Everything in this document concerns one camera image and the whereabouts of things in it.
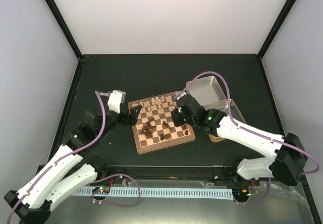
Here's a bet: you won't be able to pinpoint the wooden chess board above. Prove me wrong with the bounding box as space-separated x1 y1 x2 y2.
128 92 196 154

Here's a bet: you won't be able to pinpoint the right black frame post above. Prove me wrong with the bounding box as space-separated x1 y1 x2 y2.
257 0 297 60

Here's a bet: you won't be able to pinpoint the row of white chess pieces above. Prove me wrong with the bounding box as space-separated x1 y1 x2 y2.
129 94 177 113

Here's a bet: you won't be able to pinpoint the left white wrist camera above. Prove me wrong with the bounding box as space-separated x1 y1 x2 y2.
107 90 126 114

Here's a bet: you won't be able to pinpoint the left black frame post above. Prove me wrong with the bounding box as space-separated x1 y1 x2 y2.
45 0 83 60

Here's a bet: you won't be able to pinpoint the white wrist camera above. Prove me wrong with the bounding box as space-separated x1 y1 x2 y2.
107 90 126 114
172 91 187 101

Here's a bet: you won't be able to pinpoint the light blue slotted cable duct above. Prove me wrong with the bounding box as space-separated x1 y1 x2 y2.
72 186 233 200

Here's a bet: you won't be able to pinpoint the black frame post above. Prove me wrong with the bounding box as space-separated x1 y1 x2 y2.
45 0 83 60
257 0 297 60

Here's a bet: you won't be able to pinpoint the black front rail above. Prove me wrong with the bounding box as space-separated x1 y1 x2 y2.
97 165 250 187

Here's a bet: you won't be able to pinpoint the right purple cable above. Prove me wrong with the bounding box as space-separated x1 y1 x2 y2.
181 70 320 206

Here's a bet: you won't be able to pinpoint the pile of dark chess pieces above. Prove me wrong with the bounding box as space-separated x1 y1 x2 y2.
134 116 195 144

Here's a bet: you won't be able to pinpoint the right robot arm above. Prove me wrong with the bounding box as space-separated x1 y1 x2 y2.
171 93 308 186

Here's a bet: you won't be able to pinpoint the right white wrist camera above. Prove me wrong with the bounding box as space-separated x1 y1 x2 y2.
172 91 187 101

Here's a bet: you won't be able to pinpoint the pink rimmed metal tin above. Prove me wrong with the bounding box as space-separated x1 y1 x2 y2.
186 76 226 106

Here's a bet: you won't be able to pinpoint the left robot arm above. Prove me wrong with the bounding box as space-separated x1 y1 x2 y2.
4 105 141 223

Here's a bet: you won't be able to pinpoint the small circuit board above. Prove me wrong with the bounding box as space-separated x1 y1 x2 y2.
92 186 111 195

